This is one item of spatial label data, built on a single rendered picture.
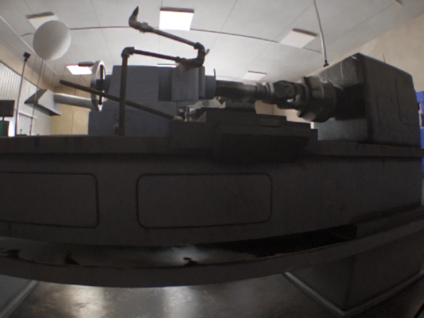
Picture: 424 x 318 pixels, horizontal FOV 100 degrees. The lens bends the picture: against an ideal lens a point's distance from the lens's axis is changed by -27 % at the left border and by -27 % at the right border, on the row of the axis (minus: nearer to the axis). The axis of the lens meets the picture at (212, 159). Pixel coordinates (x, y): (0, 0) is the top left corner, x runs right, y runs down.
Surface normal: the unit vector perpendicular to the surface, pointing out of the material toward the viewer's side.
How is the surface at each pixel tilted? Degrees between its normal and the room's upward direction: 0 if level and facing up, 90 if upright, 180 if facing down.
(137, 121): 90
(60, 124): 90
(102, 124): 90
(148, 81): 76
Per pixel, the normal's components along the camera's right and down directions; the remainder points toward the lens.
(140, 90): 0.21, -0.36
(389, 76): 0.22, -0.02
